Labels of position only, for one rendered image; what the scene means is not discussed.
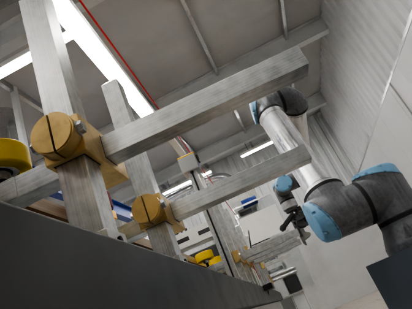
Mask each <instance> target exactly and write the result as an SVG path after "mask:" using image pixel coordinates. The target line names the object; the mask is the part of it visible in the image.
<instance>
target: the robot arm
mask: <svg viewBox="0 0 412 309"><path fill-rule="evenodd" d="M249 105H250V110H251V114H252V116H253V120H254V122H255V124H261V126H263V128H264V129H265V131H266V133H267V134H268V135H269V137H270V139H271V140H272V142H273V144H274V145H275V147H276V148H277V150H278V152H279V153H280V154H282V153H284V152H286V151H288V150H291V149H293V148H295V147H298V146H299V145H301V144H305V146H306V148H307V149H308V151H309V153H310V154H311V157H312V159H311V163H310V164H307V165H306V166H303V167H301V168H299V169H297V170H294V171H292V173H291V174H288V175H283V176H281V177H278V178H277V179H276V181H275V183H274V184H273V186H272V188H273V191H274V193H275V195H276V197H277V199H278V201H279V203H280V205H281V207H282V209H283V211H284V212H286V213H287V214H289V216H288V217H287V218H286V220H285V221H284V223H283V224H282V225H281V226H280V231H282V232H284V231H285V230H286V228H287V226H288V224H289V223H290V222H291V223H292V225H293V226H294V228H295V229H297V230H298V232H299V234H300V236H299V237H300V239H301V241H302V242H303V244H304V245H306V246H307V243H306V239H308V238H309V237H310V236H311V233H310V232H305V230H304V229H303V228H305V227H306V226H308V225H310V227H311V229H312V230H313V232H314V233H315V234H316V236H317V237H318V238H319V239H320V240H322V241H323V242H326V243H329V242H333V241H335V240H340V239H342V238H343V237H346V236H348V235H351V234H353V233H355V232H358V231H360V230H363V229H365V228H367V227H370V226H372V225H374V224H377V225H378V227H379V228H380V230H381V232H382V235H383V241H384V246H385V251H386V253H387V255H388V256H392V255H394V254H397V253H399V252H401V251H403V250H406V249H408V248H411V247H412V188H411V186H410V185H409V184H408V182H407V180H406V179H405V177H404V176H403V174H402V173H401V172H400V171H399V170H398V168H397V167H396V166H395V165H394V164H393V163H389V162H385V163H381V164H378V165H374V166H371V167H369V168H366V169H364V170H362V171H360V172H359V173H358V174H355V176H353V178H352V179H351V181H352V183H351V184H349V185H346V186H345V185H344V183H343V182H342V181H341V180H340V179H338V178H332V177H331V176H330V174H329V173H328V171H327V170H326V168H325V167H324V166H323V164H322V163H321V161H320V160H319V159H318V157H317V156H316V155H315V153H314V152H313V150H312V149H311V148H310V139H309V135H308V125H307V116H306V112H307V110H308V101H307V99H306V97H305V95H304V94H303V93H302V92H300V91H299V90H297V89H295V88H292V87H289V86H287V87H285V88H282V89H280V90H278V91H276V92H274V93H272V94H270V95H267V96H265V97H263V98H261V99H258V100H256V101H254V102H252V103H250V104H249ZM299 187H301V188H302V190H303V191H304V193H305V196H304V199H303V201H304V204H303V205H302V208H301V206H298V203H297V201H296V199H295V197H294V195H293V193H292V192H291V191H293V190H295V189H297V188H299ZM294 212H295V213H294Z"/></svg>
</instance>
